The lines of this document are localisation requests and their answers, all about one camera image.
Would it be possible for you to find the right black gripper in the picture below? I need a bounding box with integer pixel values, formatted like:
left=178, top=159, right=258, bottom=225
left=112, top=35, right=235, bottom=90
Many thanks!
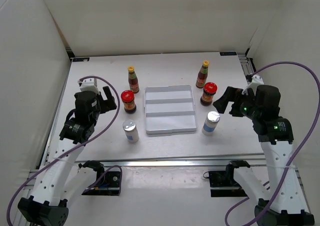
left=212, top=86, right=261, bottom=121

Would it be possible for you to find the red-lidded sauce jar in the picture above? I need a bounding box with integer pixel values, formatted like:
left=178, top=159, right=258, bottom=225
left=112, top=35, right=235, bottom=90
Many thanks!
left=200, top=82, right=218, bottom=106
left=120, top=90, right=137, bottom=114

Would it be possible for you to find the silver-capped white shaker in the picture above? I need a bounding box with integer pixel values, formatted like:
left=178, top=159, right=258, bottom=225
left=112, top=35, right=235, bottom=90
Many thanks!
left=122, top=119, right=139, bottom=143
left=201, top=111, right=221, bottom=136

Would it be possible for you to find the yellow-capped sauce bottle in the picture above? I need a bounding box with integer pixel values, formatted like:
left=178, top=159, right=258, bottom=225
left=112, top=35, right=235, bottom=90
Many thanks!
left=127, top=66, right=140, bottom=94
left=195, top=60, right=210, bottom=89

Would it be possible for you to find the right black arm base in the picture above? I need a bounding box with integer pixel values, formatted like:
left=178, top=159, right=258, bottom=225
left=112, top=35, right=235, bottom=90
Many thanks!
left=202, top=170, right=247, bottom=198

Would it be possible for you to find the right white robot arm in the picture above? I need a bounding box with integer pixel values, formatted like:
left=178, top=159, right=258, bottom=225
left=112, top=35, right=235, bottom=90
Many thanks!
left=213, top=85, right=315, bottom=226

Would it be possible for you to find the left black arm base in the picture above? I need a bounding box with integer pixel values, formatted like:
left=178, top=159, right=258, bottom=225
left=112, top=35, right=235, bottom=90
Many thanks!
left=81, top=165, right=123, bottom=196

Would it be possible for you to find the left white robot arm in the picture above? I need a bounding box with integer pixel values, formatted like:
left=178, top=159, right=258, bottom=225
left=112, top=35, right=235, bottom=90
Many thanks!
left=17, top=84, right=119, bottom=226

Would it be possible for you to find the right black corner label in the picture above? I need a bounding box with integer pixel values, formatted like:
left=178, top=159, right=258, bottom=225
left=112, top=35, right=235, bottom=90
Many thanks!
left=219, top=51, right=238, bottom=56

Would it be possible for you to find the black corner label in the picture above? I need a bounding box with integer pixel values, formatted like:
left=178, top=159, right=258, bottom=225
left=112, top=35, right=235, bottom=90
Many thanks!
left=219, top=51, right=238, bottom=56
left=72, top=57, right=90, bottom=62

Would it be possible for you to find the left black corner label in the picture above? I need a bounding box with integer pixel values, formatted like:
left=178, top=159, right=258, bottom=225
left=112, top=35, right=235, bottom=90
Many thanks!
left=72, top=57, right=90, bottom=62

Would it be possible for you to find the white divided organizer tray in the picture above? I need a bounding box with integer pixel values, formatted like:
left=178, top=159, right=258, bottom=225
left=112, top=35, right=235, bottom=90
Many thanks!
left=144, top=85, right=197, bottom=135

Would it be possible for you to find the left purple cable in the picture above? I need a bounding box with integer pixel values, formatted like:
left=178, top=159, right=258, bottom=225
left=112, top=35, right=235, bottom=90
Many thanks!
left=6, top=76, right=123, bottom=226

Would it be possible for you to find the purple cable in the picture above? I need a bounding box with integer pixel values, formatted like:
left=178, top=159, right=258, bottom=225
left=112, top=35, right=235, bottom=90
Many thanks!
left=224, top=61, right=320, bottom=226
left=6, top=76, right=123, bottom=226

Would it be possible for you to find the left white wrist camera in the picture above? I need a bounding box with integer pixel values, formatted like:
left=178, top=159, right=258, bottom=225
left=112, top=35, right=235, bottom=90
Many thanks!
left=78, top=77, right=100, bottom=94

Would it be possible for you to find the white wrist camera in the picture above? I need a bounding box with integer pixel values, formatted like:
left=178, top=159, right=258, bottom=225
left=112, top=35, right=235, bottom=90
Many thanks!
left=78, top=77, right=100, bottom=94
left=242, top=74, right=264, bottom=95

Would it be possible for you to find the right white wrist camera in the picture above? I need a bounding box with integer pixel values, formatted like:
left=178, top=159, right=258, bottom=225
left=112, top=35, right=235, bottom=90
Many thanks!
left=242, top=74, right=264, bottom=95

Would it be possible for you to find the right aluminium rail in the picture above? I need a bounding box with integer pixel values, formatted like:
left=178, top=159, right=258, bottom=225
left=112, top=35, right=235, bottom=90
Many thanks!
left=238, top=54, right=256, bottom=76

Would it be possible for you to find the aluminium rail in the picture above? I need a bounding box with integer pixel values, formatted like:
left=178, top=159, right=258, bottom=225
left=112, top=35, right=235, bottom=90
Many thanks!
left=238, top=54, right=256, bottom=76
left=27, top=153, right=298, bottom=179

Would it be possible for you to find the front aluminium rail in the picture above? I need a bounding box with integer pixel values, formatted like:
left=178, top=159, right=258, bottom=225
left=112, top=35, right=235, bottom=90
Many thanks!
left=27, top=153, right=298, bottom=179

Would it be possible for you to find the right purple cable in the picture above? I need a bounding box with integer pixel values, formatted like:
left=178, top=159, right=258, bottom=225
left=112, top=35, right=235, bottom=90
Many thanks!
left=224, top=61, right=320, bottom=226

